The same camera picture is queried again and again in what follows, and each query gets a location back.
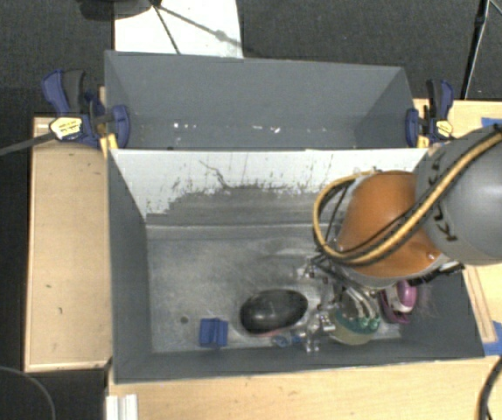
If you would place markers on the black oval object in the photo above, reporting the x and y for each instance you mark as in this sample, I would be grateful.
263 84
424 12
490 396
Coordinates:
273 311

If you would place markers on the small blue clip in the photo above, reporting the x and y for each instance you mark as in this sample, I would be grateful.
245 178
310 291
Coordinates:
282 342

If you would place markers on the purple and white object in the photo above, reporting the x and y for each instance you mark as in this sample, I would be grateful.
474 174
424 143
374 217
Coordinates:
409 298

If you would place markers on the beige round cup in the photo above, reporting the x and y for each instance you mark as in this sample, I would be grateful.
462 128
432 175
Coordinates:
349 336

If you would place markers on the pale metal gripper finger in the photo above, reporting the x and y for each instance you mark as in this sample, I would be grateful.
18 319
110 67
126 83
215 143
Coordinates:
314 337
308 273

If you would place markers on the blue small block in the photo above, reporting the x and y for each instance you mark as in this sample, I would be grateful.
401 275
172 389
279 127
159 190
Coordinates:
212 332

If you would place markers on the pale wood board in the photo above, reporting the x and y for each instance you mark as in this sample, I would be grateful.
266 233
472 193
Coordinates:
67 243

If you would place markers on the grey metal bin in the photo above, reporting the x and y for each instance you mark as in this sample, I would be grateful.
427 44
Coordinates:
233 103

